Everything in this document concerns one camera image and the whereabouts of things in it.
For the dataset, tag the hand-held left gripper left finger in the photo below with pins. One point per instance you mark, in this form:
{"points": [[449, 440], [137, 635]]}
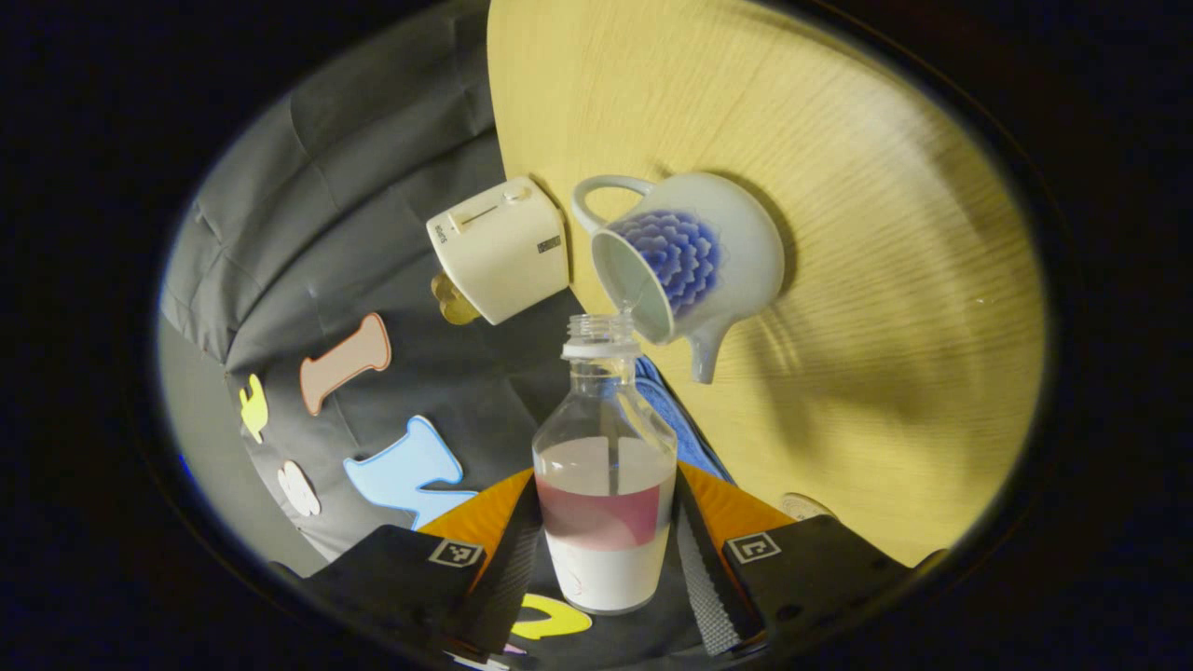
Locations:
{"points": [[410, 578]]}

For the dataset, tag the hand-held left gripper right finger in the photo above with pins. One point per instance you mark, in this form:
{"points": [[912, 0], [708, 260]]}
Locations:
{"points": [[820, 568]]}

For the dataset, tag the round brown coaster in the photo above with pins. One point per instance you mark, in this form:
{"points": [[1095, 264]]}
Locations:
{"points": [[806, 508]]}

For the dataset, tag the clear plastic water bottle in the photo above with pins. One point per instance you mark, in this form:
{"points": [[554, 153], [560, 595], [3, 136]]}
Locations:
{"points": [[606, 540]]}

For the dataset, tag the white blue-patterned teacup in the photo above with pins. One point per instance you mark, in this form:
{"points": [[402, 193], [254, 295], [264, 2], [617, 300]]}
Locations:
{"points": [[736, 242]]}

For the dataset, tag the folded blue towel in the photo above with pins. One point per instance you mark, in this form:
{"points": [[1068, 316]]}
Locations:
{"points": [[685, 429]]}

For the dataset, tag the brown bread slice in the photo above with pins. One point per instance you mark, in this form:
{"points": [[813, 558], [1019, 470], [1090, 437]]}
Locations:
{"points": [[442, 289], [463, 312]]}

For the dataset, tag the white toaster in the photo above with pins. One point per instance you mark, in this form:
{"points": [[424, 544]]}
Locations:
{"points": [[503, 247]]}

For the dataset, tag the black backdrop cloth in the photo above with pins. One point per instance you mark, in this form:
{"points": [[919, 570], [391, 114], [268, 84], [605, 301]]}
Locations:
{"points": [[373, 186]]}

